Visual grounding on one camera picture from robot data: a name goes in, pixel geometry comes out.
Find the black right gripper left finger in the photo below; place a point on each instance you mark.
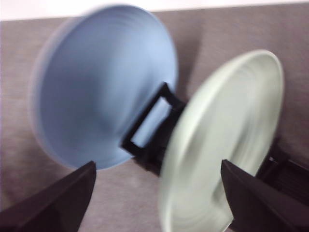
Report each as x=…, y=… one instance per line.
x=58, y=208

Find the green plate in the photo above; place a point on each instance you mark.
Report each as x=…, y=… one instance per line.
x=233, y=114

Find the black plate rack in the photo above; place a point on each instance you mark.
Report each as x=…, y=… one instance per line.
x=280, y=168

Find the blue plate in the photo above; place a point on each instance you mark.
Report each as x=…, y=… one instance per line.
x=92, y=79

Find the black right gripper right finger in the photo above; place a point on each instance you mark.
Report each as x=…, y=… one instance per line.
x=259, y=206

